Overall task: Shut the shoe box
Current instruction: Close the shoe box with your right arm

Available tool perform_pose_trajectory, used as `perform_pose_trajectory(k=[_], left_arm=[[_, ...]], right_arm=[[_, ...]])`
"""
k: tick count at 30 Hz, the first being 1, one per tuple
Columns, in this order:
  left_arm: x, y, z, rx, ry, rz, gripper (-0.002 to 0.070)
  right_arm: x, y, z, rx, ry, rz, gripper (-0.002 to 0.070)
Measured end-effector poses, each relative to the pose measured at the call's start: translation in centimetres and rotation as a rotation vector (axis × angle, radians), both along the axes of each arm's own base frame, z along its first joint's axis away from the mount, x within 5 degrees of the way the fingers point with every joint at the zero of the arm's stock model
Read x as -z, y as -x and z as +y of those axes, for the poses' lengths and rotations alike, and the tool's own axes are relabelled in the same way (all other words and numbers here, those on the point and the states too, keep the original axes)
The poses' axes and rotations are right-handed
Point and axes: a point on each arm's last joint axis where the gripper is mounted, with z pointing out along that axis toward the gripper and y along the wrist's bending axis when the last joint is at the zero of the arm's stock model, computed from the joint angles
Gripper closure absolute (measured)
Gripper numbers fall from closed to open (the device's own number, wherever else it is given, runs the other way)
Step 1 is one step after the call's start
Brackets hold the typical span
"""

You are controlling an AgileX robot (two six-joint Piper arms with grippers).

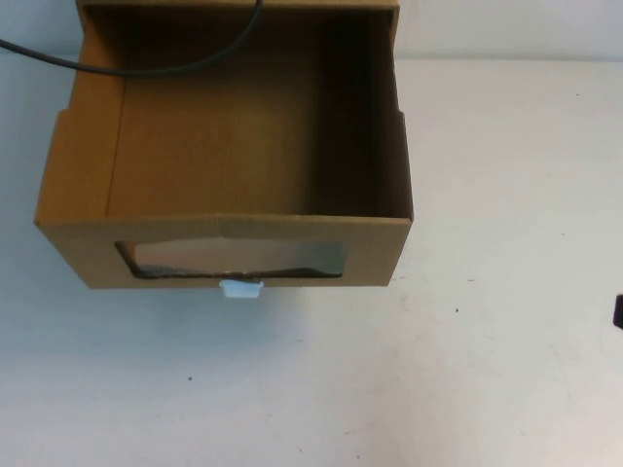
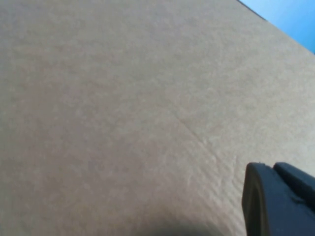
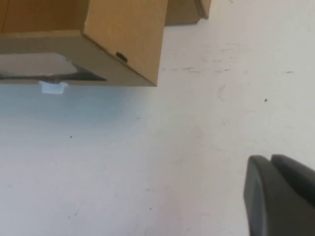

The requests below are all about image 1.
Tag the cardboard drawer with scuffed window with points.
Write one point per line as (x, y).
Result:
(219, 160)

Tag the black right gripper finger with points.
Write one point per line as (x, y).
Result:
(619, 311)

